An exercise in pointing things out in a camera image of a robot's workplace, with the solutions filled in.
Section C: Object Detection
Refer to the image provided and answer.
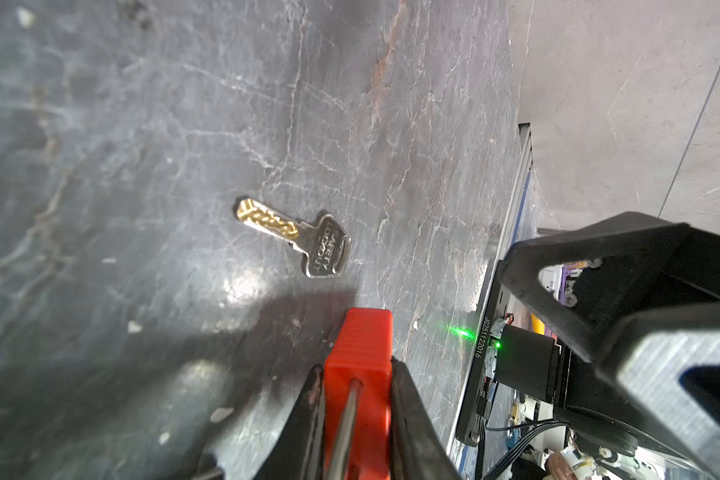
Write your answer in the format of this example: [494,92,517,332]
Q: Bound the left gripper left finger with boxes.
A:
[254,364,326,480]

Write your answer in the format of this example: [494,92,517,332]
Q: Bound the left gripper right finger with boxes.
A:
[389,357,461,480]

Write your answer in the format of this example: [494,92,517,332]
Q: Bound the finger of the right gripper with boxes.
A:
[498,212,720,363]
[596,302,720,462]

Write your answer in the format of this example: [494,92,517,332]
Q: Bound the red padlock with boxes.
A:
[324,308,394,479]

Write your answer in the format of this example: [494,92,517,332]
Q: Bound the brass silver key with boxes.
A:
[233,197,351,279]

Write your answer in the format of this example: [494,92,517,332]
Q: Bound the aluminium front rail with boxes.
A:
[449,123,531,462]

